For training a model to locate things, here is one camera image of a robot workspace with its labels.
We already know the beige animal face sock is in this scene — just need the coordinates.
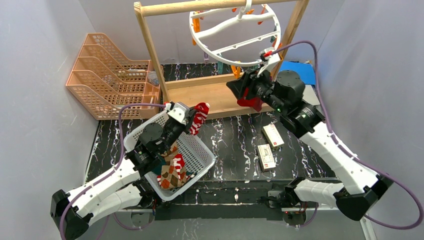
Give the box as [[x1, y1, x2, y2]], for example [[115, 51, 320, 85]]
[[237, 88, 264, 112]]

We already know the red white striped sock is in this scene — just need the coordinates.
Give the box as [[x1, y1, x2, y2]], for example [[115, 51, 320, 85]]
[[188, 102, 210, 136], [156, 153, 196, 190]]

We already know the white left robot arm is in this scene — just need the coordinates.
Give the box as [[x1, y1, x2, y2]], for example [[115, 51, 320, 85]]
[[50, 103, 207, 240]]

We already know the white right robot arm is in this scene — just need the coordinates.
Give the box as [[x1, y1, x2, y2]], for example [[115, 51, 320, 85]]
[[226, 70, 392, 221]]

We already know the wooden hanger rack stand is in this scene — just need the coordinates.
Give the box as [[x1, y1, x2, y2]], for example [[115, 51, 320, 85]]
[[133, 0, 309, 119]]

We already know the white round clip hanger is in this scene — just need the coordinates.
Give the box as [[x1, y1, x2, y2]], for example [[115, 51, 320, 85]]
[[188, 0, 283, 67]]

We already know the orange front-left clothes peg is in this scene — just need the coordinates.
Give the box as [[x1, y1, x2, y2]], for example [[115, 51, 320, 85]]
[[230, 65, 243, 79]]

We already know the teal front clothes peg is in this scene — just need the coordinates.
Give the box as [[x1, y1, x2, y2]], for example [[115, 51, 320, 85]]
[[216, 61, 224, 75]]

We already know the white plastic laundry basket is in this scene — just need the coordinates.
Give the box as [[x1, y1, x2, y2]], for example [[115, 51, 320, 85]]
[[123, 111, 216, 201]]

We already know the lilac clothes peg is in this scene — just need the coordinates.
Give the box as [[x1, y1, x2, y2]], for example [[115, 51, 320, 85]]
[[203, 52, 210, 64]]

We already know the dark green sock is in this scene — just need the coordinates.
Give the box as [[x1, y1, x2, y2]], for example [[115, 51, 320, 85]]
[[148, 163, 166, 176]]

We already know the blue folder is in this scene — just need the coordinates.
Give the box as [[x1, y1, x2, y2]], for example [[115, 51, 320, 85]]
[[281, 61, 316, 86]]

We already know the white card box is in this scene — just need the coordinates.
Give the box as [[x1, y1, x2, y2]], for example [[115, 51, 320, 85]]
[[262, 123, 285, 150]]

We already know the white paper sheet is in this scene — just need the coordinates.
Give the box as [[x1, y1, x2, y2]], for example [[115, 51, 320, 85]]
[[302, 84, 321, 106]]

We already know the argyle brown sock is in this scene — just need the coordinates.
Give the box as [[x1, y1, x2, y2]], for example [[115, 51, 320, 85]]
[[157, 144, 190, 190]]

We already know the orange far-left clothes peg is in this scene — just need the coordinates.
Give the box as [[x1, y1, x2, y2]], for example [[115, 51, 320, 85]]
[[191, 18, 200, 33]]

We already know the small white printed box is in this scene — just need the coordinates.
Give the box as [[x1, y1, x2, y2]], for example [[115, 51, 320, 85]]
[[257, 144, 276, 172]]

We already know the peach plastic file organizer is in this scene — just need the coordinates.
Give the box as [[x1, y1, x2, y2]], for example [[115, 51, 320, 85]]
[[65, 33, 162, 121]]

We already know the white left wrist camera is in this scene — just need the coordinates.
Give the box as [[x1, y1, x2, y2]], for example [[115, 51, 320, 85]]
[[164, 102, 190, 126]]

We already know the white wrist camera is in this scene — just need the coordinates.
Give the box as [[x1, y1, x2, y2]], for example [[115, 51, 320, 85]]
[[256, 46, 280, 77], [164, 102, 190, 126]]

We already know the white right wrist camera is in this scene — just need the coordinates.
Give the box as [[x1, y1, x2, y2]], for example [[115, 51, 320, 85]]
[[256, 46, 280, 77]]

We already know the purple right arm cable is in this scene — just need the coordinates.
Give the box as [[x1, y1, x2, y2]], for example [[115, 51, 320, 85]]
[[271, 40, 424, 230]]

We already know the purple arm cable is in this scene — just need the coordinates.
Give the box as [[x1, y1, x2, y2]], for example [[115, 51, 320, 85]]
[[58, 102, 167, 240], [271, 40, 424, 230]]

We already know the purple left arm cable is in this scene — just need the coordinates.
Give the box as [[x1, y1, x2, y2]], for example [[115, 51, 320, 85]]
[[58, 102, 167, 240]]

